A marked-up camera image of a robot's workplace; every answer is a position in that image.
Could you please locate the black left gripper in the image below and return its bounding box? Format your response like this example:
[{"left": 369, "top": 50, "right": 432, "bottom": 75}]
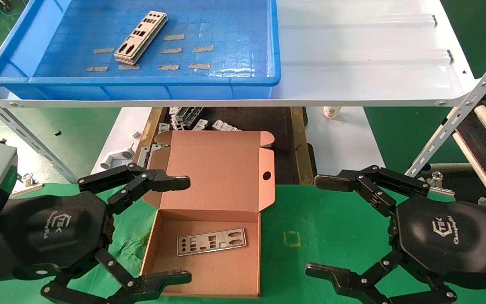
[{"left": 0, "top": 163, "right": 193, "bottom": 304}]

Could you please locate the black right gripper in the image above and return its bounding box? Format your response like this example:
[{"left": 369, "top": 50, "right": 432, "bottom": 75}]
[{"left": 304, "top": 165, "right": 486, "bottom": 304}]

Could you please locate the silver metal io shield plate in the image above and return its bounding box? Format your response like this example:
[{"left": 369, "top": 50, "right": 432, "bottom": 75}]
[{"left": 177, "top": 227, "right": 247, "bottom": 257}]

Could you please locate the brown cardboard box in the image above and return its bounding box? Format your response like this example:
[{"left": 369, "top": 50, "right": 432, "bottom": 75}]
[{"left": 137, "top": 130, "right": 276, "bottom": 299}]

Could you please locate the blue plastic tray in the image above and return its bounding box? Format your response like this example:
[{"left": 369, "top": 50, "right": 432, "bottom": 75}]
[{"left": 0, "top": 0, "right": 281, "bottom": 100}]

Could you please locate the green table cloth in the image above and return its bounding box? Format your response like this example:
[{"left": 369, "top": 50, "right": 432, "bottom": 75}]
[{"left": 0, "top": 182, "right": 486, "bottom": 304}]

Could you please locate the long silver metal plate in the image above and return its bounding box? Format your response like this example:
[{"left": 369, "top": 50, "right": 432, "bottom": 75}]
[{"left": 135, "top": 144, "right": 170, "bottom": 168}]

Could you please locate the white low table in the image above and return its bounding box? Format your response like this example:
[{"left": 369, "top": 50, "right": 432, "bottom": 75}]
[{"left": 88, "top": 106, "right": 392, "bottom": 185}]

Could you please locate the white plastic pipe fitting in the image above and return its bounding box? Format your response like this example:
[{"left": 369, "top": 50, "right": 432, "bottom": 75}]
[{"left": 100, "top": 144, "right": 135, "bottom": 170}]

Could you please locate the silver metal spring clip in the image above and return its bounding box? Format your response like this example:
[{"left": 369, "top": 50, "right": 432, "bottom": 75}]
[
  {"left": 422, "top": 171, "right": 455, "bottom": 197},
  {"left": 12, "top": 172, "right": 43, "bottom": 198}
]

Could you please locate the grey perforated shelf upright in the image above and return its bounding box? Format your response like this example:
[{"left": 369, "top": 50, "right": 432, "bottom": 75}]
[
  {"left": 0, "top": 80, "right": 78, "bottom": 183},
  {"left": 404, "top": 39, "right": 486, "bottom": 178}
]

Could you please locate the white shelf board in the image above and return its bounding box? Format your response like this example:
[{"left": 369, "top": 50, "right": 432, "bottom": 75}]
[{"left": 0, "top": 0, "right": 478, "bottom": 108}]

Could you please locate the black rack mat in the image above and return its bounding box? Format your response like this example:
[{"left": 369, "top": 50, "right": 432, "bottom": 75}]
[{"left": 456, "top": 106, "right": 486, "bottom": 203}]

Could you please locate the stack of metal shield plates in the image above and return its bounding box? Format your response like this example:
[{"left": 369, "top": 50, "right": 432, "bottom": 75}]
[{"left": 113, "top": 11, "right": 168, "bottom": 65}]

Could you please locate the black mat with brass frame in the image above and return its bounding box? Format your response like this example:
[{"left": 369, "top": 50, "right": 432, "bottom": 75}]
[{"left": 125, "top": 106, "right": 319, "bottom": 185}]

